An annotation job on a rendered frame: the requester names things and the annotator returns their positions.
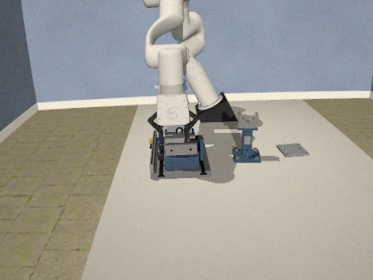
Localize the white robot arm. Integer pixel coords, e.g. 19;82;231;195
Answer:
143;0;223;111

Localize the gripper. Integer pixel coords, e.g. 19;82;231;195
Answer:
148;91;199;144

